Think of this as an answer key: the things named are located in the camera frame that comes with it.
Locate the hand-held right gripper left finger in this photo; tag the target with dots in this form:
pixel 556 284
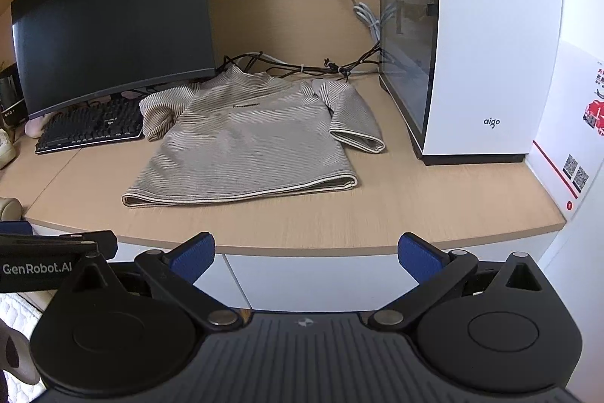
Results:
pixel 194 257

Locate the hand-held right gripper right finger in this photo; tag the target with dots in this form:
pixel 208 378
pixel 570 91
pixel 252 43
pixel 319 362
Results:
pixel 419 259

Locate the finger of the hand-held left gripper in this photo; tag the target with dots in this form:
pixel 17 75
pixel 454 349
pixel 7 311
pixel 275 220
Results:
pixel 104 245
pixel 14 227

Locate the striped long-sleeve shirt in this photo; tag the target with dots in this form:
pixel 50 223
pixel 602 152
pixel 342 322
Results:
pixel 245 138

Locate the beige cushion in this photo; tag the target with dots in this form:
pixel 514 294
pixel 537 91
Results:
pixel 9 208

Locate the white quilted mattress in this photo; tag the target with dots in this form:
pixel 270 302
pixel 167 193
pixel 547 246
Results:
pixel 16 304

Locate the white small object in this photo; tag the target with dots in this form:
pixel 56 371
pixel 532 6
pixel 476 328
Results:
pixel 5 150

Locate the pink small object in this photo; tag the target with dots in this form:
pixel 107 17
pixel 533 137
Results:
pixel 34 128

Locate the white desk cabinet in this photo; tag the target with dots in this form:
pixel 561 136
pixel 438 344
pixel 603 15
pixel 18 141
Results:
pixel 306 275

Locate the black keyboard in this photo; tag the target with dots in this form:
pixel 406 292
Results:
pixel 89 127

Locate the black curved monitor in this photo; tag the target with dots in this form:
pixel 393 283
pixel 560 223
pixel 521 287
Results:
pixel 113 20

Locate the white computer case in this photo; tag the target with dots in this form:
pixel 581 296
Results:
pixel 490 30

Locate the white wall poster red print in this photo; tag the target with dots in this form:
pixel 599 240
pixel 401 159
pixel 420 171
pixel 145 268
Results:
pixel 573 134

